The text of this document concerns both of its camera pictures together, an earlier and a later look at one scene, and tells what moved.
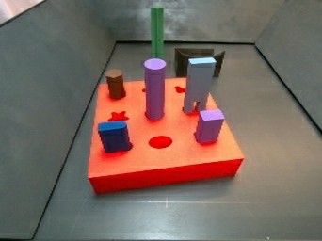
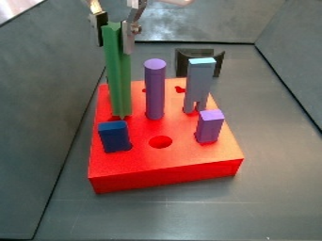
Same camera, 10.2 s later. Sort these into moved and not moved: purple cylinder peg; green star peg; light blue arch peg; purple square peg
Moved: green star peg
Not moved: purple square peg; light blue arch peg; purple cylinder peg
